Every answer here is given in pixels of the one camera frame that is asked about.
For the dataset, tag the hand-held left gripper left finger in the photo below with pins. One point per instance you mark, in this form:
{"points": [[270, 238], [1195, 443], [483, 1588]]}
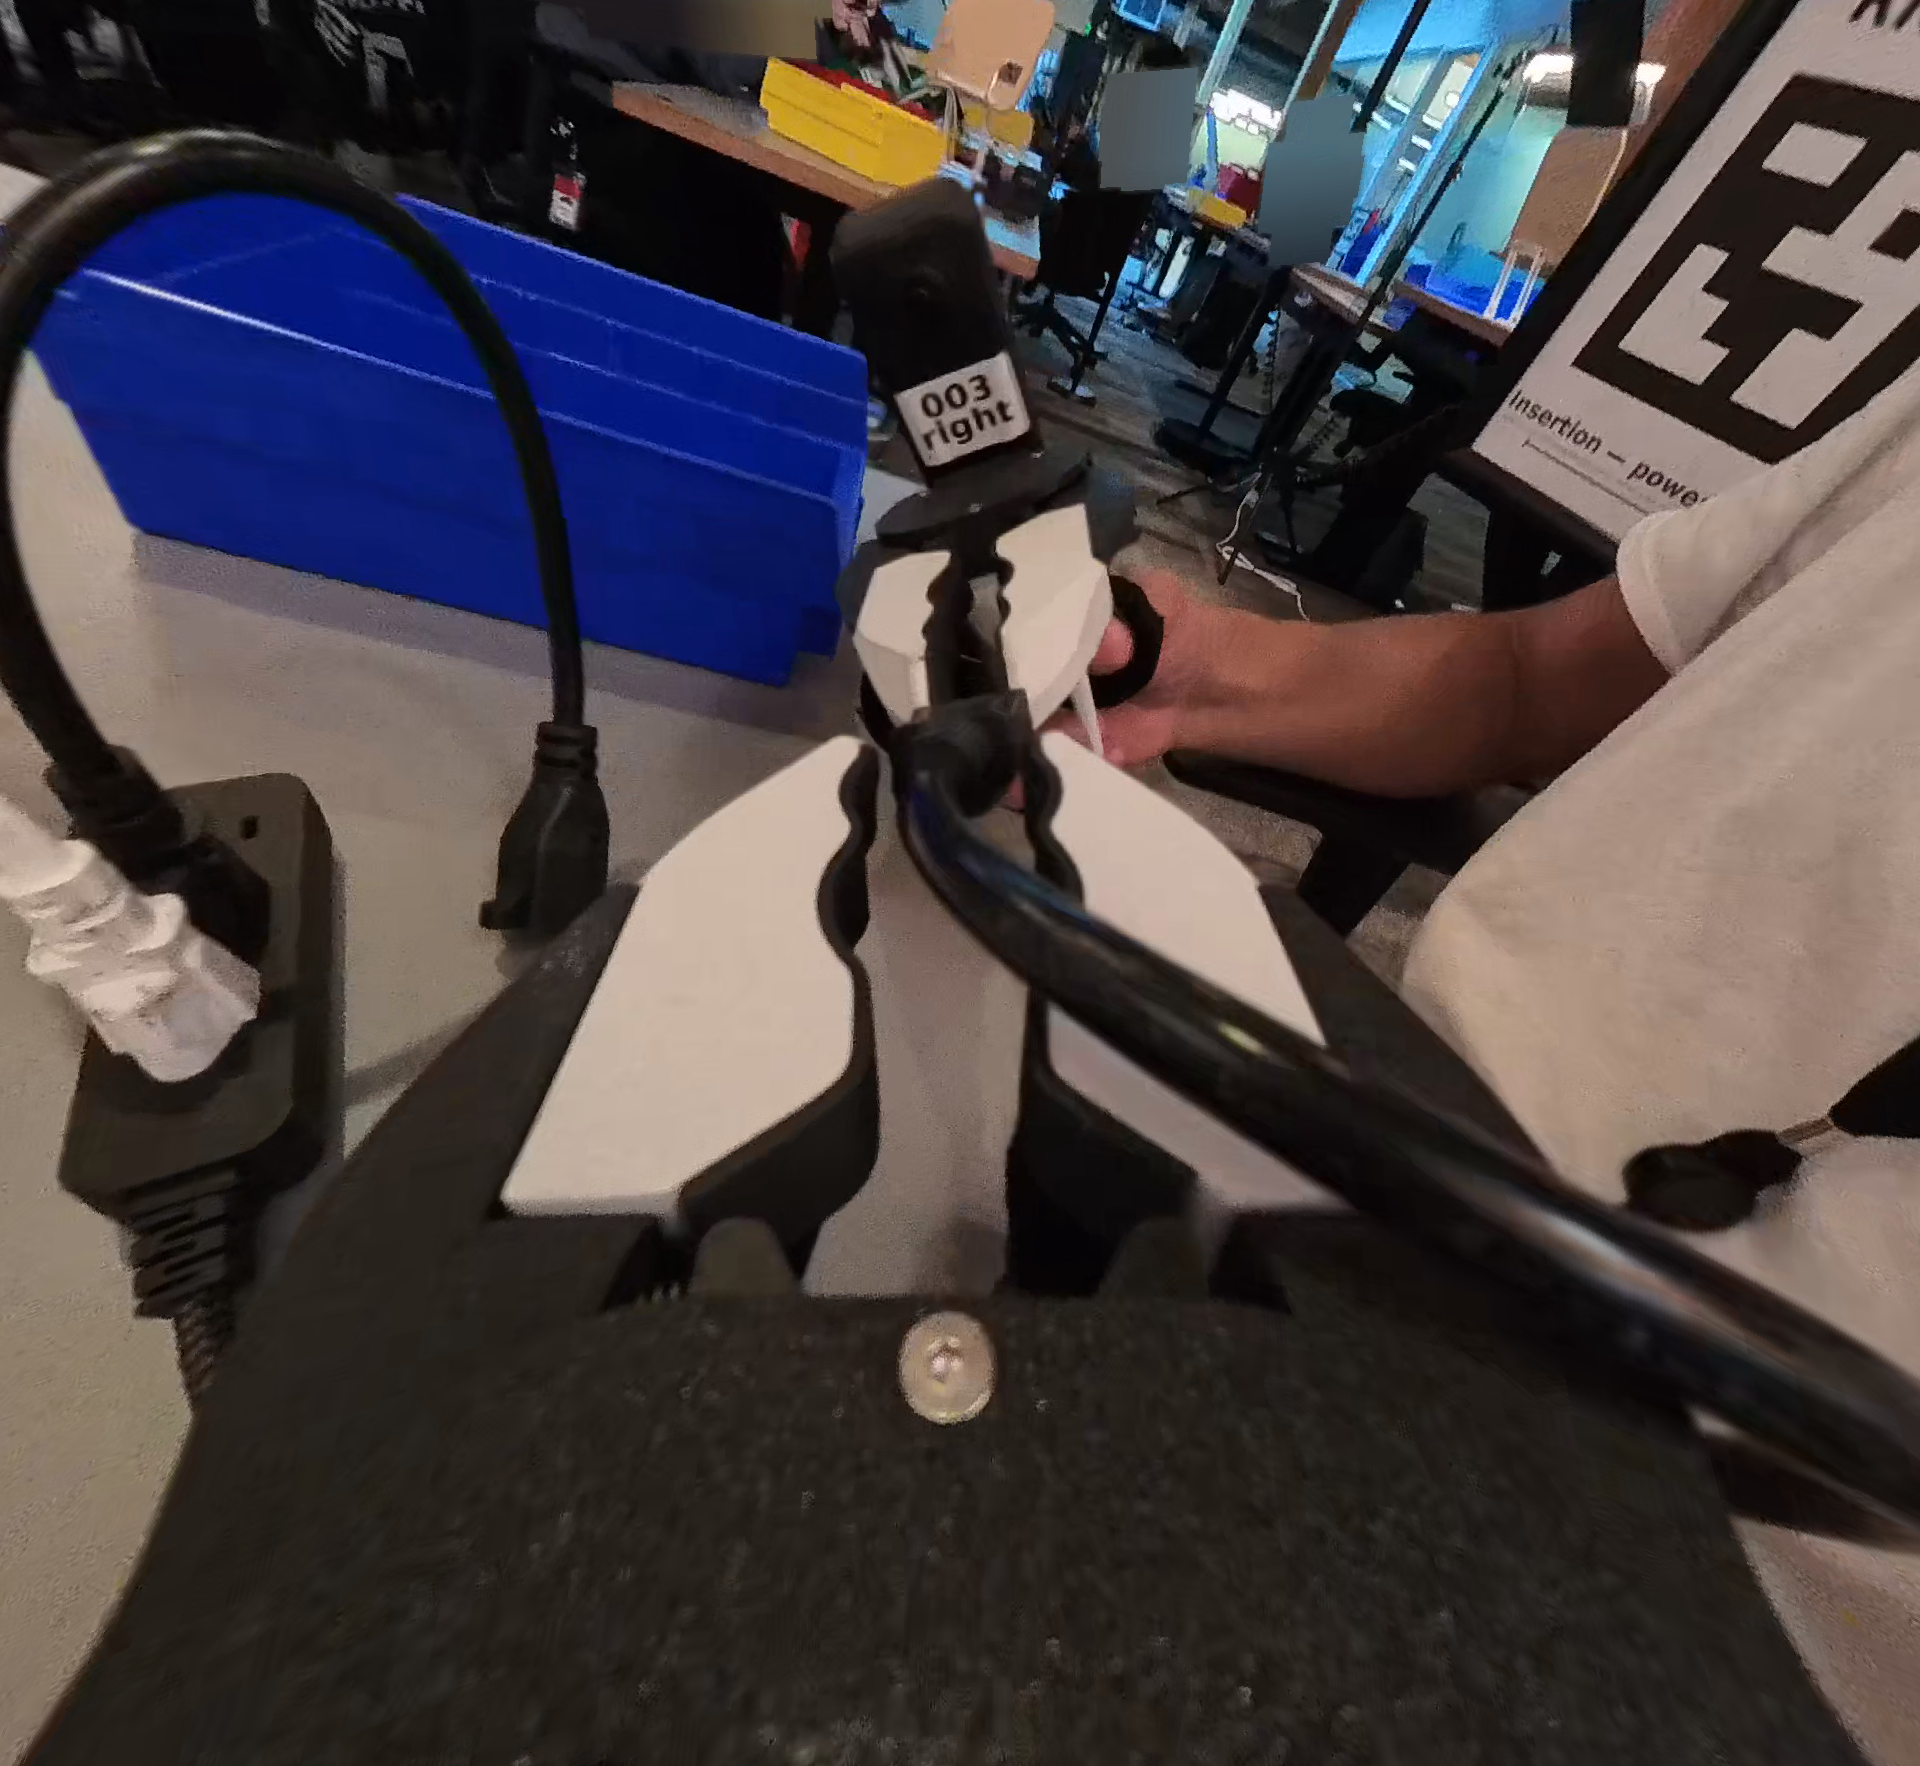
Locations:
{"points": [[690, 1033]]}

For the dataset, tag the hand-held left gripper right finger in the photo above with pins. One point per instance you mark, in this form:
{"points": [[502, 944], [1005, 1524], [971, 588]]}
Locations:
{"points": [[1172, 882]]}

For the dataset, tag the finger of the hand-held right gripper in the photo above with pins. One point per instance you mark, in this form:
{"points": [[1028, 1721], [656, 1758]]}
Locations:
{"points": [[896, 634], [1056, 598]]}

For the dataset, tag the black power strip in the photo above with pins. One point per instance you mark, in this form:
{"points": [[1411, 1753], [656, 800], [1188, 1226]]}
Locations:
{"points": [[287, 926]]}

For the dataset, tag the person's right forearm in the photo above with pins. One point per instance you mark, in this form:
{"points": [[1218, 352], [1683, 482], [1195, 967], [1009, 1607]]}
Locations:
{"points": [[1425, 701]]}

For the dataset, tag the person's right hand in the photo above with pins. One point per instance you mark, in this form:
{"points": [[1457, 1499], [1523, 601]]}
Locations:
{"points": [[1215, 685]]}

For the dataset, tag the black office chair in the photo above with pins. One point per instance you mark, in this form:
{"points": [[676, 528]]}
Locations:
{"points": [[1098, 247]]}

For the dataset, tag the black chair armrest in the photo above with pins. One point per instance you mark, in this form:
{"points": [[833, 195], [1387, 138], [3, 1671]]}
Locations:
{"points": [[1347, 834]]}

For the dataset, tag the yellow storage trays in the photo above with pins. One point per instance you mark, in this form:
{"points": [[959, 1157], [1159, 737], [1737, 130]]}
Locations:
{"points": [[838, 113]]}

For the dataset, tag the wooden work table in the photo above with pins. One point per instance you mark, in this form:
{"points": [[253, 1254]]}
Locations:
{"points": [[718, 130]]}

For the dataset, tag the blue plastic bin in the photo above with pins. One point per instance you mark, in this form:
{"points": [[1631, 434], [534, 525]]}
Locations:
{"points": [[377, 417]]}

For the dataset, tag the black printed garments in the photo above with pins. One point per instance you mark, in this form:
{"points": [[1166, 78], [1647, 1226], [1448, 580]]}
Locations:
{"points": [[359, 15]]}

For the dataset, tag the black framed marker sign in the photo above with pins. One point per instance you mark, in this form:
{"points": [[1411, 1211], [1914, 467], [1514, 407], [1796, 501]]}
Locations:
{"points": [[1647, 340]]}

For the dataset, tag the black panel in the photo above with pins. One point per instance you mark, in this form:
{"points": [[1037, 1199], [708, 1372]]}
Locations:
{"points": [[1605, 54]]}

